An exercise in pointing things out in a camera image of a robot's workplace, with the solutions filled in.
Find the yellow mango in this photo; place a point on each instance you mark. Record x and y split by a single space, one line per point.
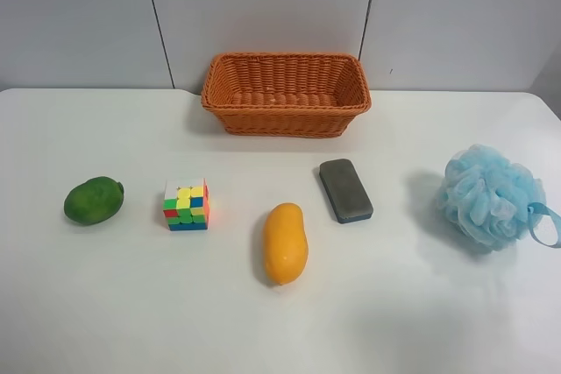
285 245

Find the orange woven basket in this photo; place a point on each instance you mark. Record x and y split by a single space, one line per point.
300 95

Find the green lemon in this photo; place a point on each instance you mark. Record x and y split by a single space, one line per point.
94 201

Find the grey blue whiteboard eraser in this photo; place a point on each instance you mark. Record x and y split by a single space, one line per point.
348 197

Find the colourful puzzle cube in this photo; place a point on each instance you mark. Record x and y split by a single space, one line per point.
186 204

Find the blue mesh bath sponge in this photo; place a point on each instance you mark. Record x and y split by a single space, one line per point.
492 200

